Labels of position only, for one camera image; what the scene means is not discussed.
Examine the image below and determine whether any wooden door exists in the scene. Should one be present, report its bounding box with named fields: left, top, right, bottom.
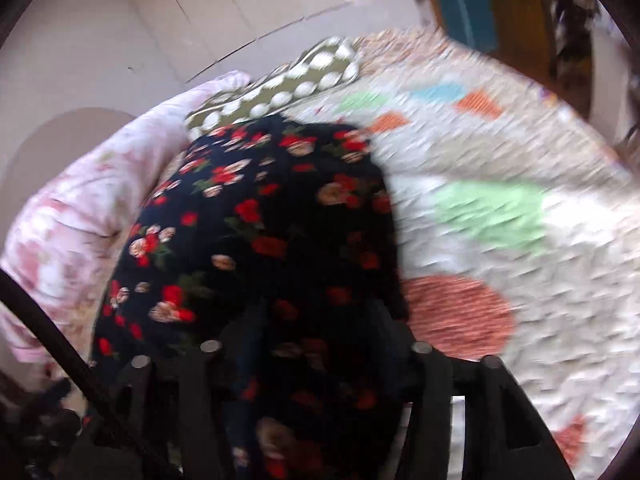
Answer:
left=480, top=0, right=557, bottom=63

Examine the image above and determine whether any green polka dot pillow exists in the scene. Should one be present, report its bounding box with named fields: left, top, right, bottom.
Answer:
left=185, top=36, right=362, bottom=136

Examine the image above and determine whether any white cluttered shelf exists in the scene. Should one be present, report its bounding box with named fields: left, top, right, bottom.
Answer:
left=545, top=0, right=640, bottom=153

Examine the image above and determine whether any pink floral comforter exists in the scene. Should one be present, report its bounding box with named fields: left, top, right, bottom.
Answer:
left=0, top=71, right=251, bottom=366

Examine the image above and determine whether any geometric patterned bed sheet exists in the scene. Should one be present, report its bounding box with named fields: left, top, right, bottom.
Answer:
left=357, top=27, right=453, bottom=63

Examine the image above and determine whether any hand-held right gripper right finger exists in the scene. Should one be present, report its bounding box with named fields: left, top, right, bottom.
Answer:
left=372, top=302, right=576, bottom=480

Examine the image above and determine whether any teal panel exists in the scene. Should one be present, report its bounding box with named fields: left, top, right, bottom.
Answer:
left=422, top=0, right=499, bottom=52

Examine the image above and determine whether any black cable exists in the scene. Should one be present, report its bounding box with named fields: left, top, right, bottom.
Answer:
left=0, top=271, right=173, bottom=480

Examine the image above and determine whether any black floral garment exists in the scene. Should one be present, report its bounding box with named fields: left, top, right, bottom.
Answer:
left=90, top=112, right=411, bottom=480

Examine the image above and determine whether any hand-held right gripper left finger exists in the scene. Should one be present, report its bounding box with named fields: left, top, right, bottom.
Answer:
left=65, top=300, right=266, bottom=480

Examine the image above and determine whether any quilted heart-pattern bedspread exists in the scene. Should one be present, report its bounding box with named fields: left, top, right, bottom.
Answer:
left=280, top=27, right=640, bottom=480

